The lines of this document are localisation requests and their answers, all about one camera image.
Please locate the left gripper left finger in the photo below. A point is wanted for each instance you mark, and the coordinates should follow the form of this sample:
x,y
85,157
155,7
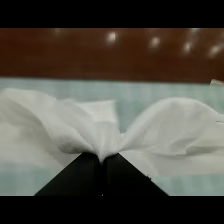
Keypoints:
x,y
80,178

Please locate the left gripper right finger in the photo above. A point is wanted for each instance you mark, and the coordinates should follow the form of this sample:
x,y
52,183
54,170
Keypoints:
x,y
128,180

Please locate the white garment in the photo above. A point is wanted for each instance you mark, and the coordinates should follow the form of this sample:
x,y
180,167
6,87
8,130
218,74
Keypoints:
x,y
66,126

